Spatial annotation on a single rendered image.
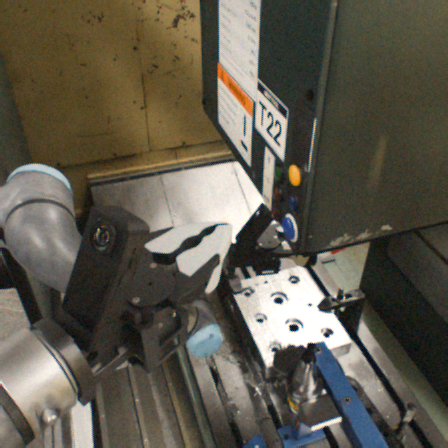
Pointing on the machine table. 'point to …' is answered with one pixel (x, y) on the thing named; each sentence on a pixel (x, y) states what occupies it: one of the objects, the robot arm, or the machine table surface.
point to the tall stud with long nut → (405, 418)
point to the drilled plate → (339, 345)
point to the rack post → (298, 435)
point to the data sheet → (240, 41)
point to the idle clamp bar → (376, 416)
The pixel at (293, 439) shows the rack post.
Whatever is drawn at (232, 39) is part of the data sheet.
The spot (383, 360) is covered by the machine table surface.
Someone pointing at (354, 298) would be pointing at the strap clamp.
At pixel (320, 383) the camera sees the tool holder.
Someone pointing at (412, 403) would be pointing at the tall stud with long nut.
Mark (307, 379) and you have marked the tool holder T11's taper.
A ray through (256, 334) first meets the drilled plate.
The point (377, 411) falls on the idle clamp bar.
